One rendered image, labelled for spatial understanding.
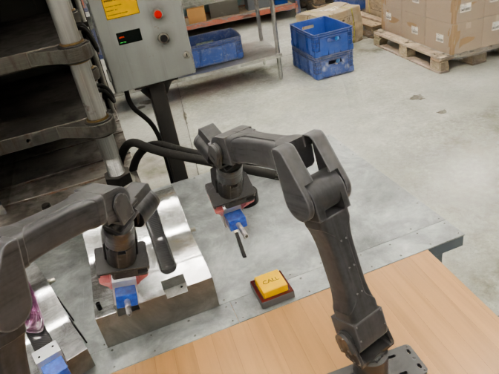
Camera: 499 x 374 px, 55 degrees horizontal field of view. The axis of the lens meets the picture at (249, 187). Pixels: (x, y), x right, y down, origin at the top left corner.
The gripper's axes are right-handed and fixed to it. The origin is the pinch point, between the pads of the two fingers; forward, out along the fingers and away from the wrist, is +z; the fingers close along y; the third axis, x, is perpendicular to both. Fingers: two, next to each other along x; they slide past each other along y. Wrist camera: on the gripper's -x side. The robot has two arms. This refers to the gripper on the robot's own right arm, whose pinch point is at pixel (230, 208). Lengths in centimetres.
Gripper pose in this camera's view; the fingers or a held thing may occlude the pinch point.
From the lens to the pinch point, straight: 116.6
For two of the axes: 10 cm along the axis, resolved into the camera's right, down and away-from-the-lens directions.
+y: -9.3, 3.1, -2.2
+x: 3.8, 7.8, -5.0
